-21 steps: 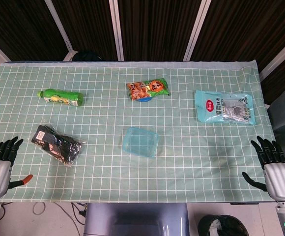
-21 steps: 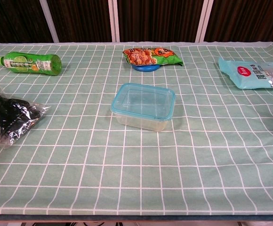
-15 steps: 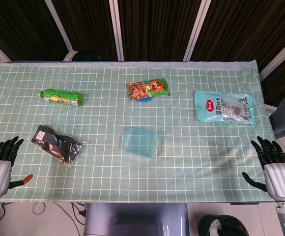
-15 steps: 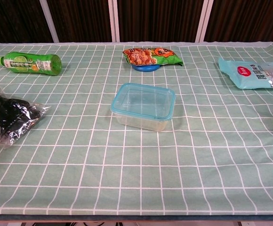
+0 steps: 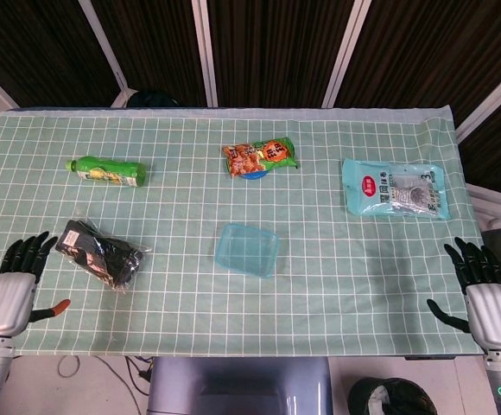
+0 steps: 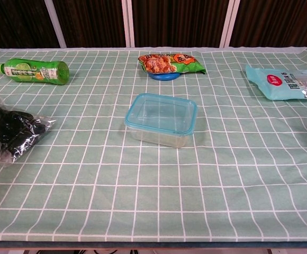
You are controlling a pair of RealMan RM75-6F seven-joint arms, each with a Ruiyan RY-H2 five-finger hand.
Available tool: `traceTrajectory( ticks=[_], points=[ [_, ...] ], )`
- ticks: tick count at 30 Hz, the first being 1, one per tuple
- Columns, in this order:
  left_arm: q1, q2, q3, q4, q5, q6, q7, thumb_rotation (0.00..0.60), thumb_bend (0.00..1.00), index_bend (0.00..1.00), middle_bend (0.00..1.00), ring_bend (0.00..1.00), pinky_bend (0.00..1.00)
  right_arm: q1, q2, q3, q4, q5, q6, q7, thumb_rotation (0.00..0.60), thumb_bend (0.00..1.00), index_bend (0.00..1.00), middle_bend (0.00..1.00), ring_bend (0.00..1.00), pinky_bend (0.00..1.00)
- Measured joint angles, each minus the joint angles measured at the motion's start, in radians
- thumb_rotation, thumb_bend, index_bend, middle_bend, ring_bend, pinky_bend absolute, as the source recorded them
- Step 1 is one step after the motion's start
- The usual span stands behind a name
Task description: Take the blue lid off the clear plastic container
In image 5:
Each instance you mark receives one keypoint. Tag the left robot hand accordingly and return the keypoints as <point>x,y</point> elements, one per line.
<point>6,302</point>

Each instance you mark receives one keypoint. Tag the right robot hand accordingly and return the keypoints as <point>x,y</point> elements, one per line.
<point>494,313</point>

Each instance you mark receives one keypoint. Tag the clear blue plastic container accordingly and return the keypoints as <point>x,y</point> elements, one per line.
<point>250,272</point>

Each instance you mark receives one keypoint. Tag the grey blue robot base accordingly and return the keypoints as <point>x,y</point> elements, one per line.
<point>237,384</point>

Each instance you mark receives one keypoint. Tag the black goods in clear bag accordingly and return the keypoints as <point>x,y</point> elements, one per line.
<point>99,255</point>

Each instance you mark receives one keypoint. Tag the white metal rack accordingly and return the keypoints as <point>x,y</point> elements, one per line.
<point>494,207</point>

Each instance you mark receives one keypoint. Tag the black waste bin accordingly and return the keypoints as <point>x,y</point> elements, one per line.
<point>391,400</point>

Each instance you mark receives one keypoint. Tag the light blue scouring pad packet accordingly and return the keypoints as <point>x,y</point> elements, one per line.
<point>395,190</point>

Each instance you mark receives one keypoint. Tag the green plastic drink bottle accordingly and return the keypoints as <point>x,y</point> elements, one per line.
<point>112,172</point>

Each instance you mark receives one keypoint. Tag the green checked tablecloth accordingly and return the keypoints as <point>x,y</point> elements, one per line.
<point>190,302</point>

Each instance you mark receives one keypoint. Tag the dark chair behind table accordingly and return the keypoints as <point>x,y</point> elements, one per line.
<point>153,99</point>

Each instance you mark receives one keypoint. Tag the orange green snack bag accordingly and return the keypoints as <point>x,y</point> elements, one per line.
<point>257,156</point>

